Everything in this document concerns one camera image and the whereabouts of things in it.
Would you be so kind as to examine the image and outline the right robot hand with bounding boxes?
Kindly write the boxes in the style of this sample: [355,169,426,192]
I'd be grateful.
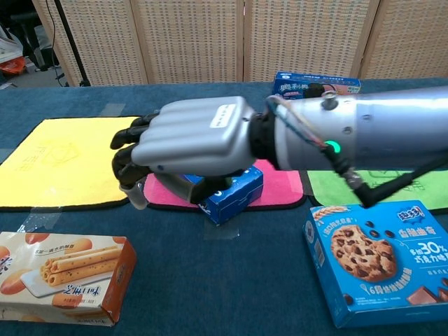
[110,96,256,211]

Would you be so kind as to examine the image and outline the dark blue Oreo box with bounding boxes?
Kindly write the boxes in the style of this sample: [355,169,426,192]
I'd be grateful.
[183,166,264,226]

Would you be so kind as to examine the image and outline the blue and pink Oreo box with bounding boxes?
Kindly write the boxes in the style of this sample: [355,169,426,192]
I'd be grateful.
[272,71,362,102]

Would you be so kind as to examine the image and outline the orange egg roll box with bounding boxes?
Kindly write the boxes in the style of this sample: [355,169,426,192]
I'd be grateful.
[0,230,137,328]

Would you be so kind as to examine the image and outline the blue chocolate chip cookie box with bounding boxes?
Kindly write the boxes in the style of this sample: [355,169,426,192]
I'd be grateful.
[302,199,448,329]

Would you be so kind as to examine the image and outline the wooden folding screen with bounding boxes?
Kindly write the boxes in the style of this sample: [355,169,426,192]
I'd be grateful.
[31,0,448,87]

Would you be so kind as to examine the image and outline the pink cloth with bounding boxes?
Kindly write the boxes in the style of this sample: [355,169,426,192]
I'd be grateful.
[143,159,305,211]

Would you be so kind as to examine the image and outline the green cloth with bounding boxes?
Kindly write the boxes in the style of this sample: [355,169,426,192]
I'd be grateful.
[307,169,448,211]

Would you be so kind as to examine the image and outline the blue felt table cover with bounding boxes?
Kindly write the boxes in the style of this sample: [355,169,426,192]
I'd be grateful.
[0,77,448,336]

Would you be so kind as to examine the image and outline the yellow cloth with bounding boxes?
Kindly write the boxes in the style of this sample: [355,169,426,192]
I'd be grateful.
[0,116,141,213]

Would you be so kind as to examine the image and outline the black tripod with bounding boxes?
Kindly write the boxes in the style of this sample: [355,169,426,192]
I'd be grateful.
[52,0,92,88]

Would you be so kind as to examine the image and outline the orange plastic bag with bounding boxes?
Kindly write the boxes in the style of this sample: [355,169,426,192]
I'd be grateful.
[0,57,27,75]

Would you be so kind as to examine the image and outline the coloured wire bundle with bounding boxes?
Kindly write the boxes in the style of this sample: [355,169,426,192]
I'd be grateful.
[265,94,332,151]

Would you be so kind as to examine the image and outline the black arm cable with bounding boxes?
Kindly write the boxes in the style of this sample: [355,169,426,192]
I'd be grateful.
[325,145,448,209]

